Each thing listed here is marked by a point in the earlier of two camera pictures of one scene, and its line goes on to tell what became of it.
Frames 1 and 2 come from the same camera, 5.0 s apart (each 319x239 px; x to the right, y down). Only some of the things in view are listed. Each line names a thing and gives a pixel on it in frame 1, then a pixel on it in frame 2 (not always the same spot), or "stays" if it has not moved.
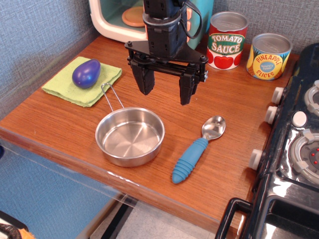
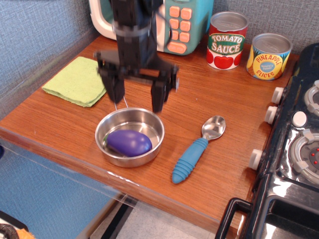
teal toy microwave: (123, 19) stays
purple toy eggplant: (86, 73) → (127, 143)
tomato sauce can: (227, 39) stays
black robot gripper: (167, 48) → (136, 58)
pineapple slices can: (268, 56) stays
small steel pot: (128, 137) stays
